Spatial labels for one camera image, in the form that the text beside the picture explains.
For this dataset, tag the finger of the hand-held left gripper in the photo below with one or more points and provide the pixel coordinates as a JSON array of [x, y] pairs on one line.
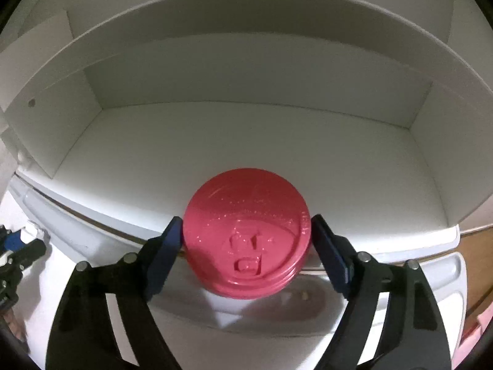
[[11, 241], [30, 252]]

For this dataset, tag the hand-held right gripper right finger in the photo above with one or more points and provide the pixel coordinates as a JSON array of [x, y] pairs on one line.
[[333, 258]]

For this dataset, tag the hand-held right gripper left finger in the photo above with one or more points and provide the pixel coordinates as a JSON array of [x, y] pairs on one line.
[[163, 258]]

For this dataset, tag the red plastic cup lid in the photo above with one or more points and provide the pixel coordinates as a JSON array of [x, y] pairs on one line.
[[246, 231]]

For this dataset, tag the white desk shelf unit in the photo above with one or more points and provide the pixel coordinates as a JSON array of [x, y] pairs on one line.
[[246, 142]]

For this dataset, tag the pink object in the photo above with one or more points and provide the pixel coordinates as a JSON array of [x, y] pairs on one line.
[[473, 335]]

